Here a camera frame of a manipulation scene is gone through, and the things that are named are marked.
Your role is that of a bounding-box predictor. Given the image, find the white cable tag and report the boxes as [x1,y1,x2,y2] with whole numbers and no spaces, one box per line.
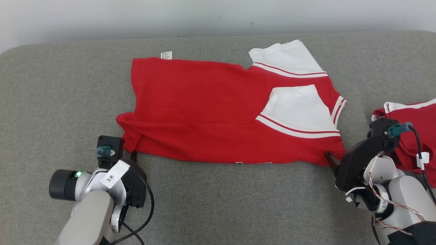
[100,159,130,190]

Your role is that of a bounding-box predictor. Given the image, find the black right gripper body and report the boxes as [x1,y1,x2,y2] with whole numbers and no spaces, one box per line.
[336,138,391,192]

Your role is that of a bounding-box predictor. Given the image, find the black left cable teal plug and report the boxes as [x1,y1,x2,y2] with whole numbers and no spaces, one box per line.
[96,146,155,245]

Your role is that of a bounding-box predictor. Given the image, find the grey fabric sofa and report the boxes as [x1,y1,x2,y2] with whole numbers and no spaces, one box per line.
[0,31,436,245]

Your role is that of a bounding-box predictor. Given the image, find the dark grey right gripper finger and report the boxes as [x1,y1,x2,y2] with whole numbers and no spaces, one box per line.
[325,151,342,171]

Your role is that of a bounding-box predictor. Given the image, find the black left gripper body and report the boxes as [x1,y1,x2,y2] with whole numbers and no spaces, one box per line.
[120,159,147,209]

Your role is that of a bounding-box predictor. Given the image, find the red shorts with white stripe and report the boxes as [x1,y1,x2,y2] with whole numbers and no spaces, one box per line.
[371,98,436,188]

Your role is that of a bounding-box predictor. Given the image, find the white cable clip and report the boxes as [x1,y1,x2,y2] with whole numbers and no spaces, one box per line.
[416,152,431,170]

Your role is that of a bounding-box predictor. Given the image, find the red jersey with white sleeves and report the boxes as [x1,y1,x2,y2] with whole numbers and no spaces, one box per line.
[116,39,347,167]

